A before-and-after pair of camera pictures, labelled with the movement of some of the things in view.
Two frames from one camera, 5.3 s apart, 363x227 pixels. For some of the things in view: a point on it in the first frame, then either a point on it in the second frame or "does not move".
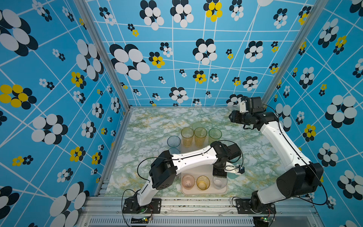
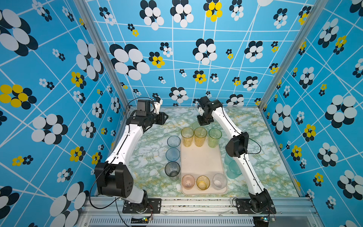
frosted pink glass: x=188 y=181 does not move
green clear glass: x=214 y=135 does not move
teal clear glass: x=173 y=141 does not move
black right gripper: x=234 y=117 → x=201 y=123
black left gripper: x=219 y=173 → x=161 y=120
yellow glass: x=200 y=134 does not move
